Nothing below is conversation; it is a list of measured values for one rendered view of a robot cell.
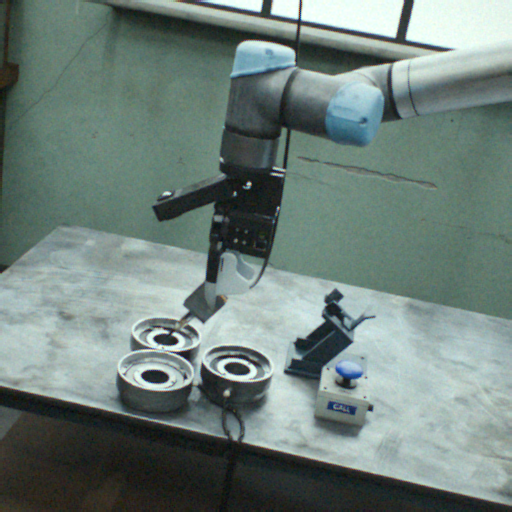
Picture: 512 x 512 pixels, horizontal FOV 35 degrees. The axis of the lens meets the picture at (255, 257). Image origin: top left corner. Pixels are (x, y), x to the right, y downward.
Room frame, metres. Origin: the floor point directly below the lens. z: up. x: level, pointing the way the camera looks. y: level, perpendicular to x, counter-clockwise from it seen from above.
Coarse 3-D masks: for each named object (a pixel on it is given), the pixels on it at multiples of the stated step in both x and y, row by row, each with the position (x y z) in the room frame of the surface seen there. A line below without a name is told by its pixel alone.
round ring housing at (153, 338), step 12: (144, 324) 1.10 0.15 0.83; (156, 324) 1.11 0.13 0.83; (168, 324) 1.12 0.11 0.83; (132, 336) 1.05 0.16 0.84; (156, 336) 1.08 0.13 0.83; (180, 336) 1.09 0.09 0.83; (192, 336) 1.10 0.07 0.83; (132, 348) 1.04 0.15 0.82; (144, 348) 1.02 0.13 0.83; (156, 348) 1.02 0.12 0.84; (168, 348) 1.05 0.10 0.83; (192, 348) 1.04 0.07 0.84; (192, 360) 1.05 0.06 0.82
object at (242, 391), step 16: (208, 352) 1.04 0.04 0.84; (224, 352) 1.07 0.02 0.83; (240, 352) 1.07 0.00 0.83; (256, 352) 1.07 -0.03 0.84; (208, 368) 0.99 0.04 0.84; (224, 368) 1.03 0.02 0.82; (240, 368) 1.04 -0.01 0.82; (272, 368) 1.02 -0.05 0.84; (208, 384) 0.99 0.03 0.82; (224, 384) 0.97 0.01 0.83; (240, 384) 0.97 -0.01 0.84; (256, 384) 0.98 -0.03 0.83; (240, 400) 0.98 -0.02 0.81; (256, 400) 0.99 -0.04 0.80
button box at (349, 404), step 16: (320, 384) 1.00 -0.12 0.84; (336, 384) 1.00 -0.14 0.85; (352, 384) 1.00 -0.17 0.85; (368, 384) 1.02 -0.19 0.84; (320, 400) 0.98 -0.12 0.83; (336, 400) 0.98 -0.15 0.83; (352, 400) 0.98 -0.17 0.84; (368, 400) 0.98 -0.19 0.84; (320, 416) 0.98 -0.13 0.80; (336, 416) 0.98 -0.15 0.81; (352, 416) 0.98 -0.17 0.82
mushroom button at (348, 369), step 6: (342, 360) 1.02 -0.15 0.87; (348, 360) 1.03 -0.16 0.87; (336, 366) 1.01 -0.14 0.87; (342, 366) 1.01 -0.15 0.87; (348, 366) 1.01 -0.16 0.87; (354, 366) 1.01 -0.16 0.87; (360, 366) 1.02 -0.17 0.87; (342, 372) 1.00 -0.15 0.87; (348, 372) 1.00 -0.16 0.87; (354, 372) 1.00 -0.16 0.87; (360, 372) 1.00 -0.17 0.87; (348, 378) 1.00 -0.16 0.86; (354, 378) 0.99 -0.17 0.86
